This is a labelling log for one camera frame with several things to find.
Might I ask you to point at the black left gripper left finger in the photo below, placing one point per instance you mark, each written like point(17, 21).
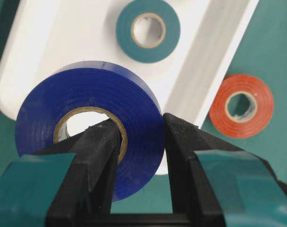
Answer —
point(49, 188)

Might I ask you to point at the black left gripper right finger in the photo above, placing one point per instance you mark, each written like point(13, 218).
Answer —
point(218, 184)

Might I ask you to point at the blue tape roll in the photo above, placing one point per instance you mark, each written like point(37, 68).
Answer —
point(107, 86)

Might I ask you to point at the green tape roll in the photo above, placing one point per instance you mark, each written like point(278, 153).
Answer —
point(148, 30)

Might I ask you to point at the red tape roll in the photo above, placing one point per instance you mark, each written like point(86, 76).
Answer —
point(242, 107)

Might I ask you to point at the white plastic tray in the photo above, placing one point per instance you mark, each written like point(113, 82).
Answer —
point(42, 36)

